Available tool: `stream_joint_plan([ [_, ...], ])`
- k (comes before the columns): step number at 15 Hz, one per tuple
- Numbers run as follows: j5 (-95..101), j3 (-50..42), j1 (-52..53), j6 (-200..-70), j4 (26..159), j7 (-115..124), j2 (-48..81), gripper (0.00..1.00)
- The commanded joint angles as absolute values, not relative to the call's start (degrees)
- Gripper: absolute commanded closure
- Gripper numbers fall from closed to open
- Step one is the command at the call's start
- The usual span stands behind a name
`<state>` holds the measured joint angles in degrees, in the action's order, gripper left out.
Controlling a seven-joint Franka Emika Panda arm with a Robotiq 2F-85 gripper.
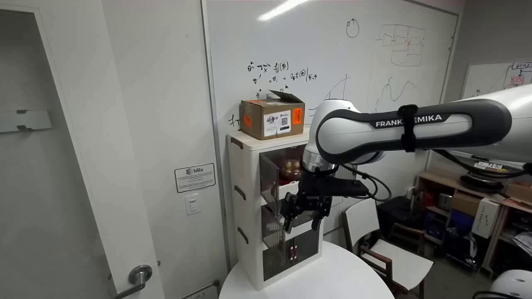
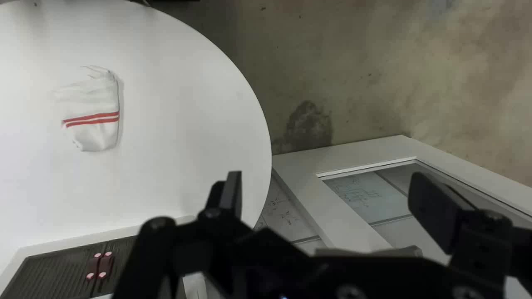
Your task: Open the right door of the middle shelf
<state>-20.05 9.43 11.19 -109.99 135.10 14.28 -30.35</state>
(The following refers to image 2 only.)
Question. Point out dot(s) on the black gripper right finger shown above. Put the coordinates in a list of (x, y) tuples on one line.
[(438, 208)]

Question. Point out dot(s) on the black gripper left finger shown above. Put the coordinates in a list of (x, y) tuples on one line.
[(225, 198)]

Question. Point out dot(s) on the white plastic shelf cabinet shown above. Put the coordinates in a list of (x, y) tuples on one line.
[(77, 272)]

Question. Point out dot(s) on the white wooden chair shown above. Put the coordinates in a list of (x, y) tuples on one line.
[(343, 214)]

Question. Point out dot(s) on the white cloth with red stripes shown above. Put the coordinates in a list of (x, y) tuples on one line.
[(90, 110)]

